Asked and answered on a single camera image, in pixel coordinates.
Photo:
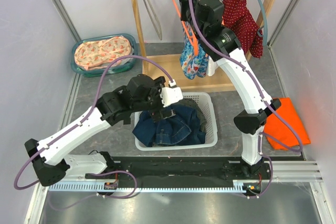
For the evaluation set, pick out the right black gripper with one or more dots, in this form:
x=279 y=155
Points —
x=184 y=2

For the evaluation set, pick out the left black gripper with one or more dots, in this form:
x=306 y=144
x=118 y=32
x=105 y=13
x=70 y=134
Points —
x=157 y=114

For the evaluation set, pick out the blue denim skirt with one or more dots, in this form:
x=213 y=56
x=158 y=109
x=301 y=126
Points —
x=181 y=129

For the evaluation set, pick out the beige clothes hanger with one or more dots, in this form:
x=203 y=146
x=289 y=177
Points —
x=153 y=18

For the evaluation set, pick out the blue floral garment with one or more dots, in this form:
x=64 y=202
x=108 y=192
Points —
x=193 y=59

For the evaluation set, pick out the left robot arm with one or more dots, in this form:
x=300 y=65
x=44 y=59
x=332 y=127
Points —
x=51 y=157

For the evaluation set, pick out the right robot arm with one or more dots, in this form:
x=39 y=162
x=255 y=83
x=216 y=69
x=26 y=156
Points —
x=224 y=48

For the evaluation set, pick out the white plastic basket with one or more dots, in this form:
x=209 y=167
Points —
x=205 y=104

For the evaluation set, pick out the red dotted garment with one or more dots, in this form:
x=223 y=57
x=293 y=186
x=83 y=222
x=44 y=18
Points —
x=237 y=17

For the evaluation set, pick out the white garment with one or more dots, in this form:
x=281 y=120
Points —
x=211 y=67

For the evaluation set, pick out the teal tub with clothes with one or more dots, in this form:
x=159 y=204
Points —
x=91 y=56

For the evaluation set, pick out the orange folded cloth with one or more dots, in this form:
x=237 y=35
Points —
x=275 y=128

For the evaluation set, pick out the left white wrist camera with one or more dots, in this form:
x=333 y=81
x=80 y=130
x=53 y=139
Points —
x=171 y=94

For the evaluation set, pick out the light blue cable duct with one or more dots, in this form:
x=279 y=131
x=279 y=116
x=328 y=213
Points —
x=104 y=187

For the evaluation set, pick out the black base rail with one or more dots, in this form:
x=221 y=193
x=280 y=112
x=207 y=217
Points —
x=180 y=172

